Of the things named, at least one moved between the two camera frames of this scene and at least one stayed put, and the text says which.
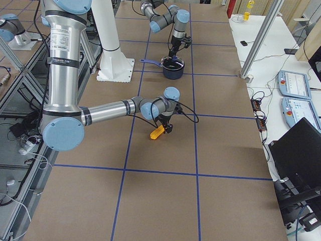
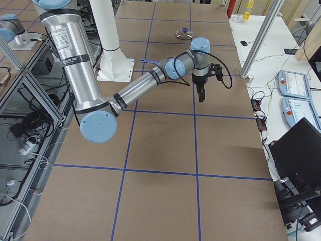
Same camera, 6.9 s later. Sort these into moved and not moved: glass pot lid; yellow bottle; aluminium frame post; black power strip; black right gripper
Moved: black right gripper; glass pot lid
Not moved: black power strip; aluminium frame post; yellow bottle
